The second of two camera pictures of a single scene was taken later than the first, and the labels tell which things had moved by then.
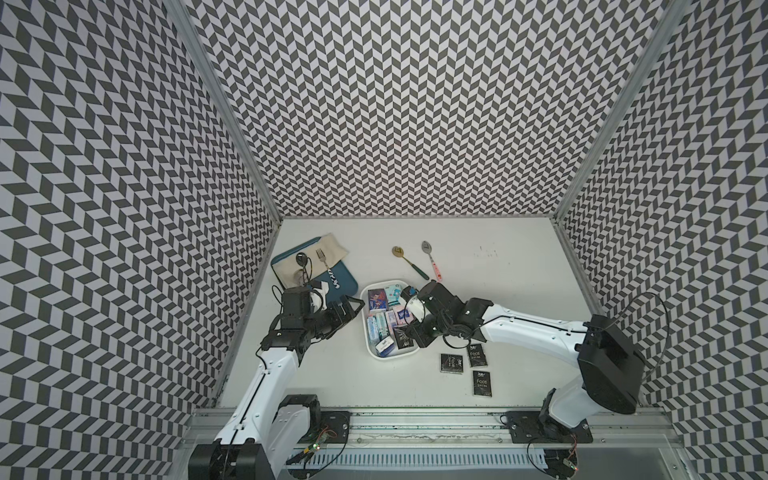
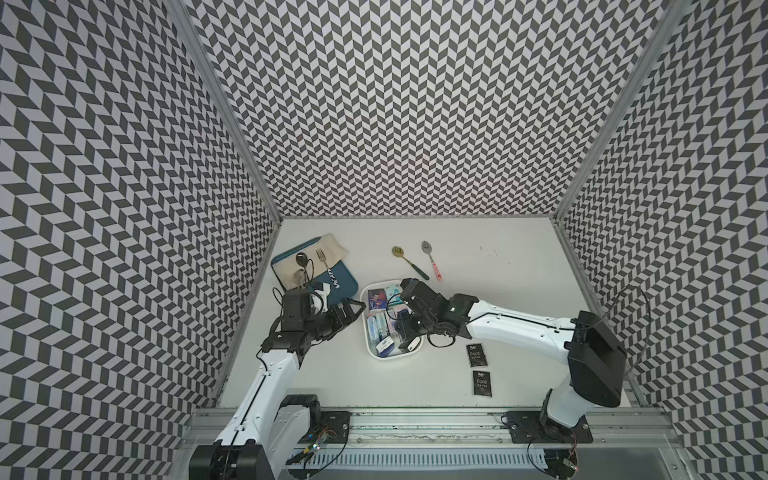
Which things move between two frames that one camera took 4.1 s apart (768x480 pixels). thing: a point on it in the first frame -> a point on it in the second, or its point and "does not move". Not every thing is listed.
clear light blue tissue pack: x=374 y=329 does not move
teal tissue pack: x=393 y=294 does not move
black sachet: x=451 y=364 -> x=414 y=343
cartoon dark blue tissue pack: x=378 y=299 does not move
